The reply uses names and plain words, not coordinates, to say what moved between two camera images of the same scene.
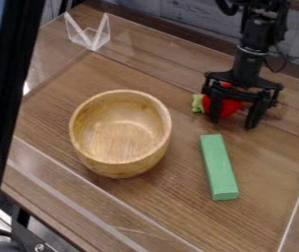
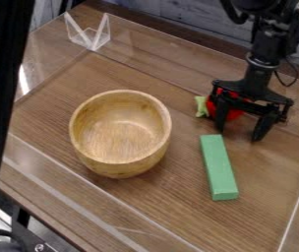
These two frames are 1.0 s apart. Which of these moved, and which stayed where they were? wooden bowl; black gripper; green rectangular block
Moved: black gripper
Stayed: wooden bowl; green rectangular block
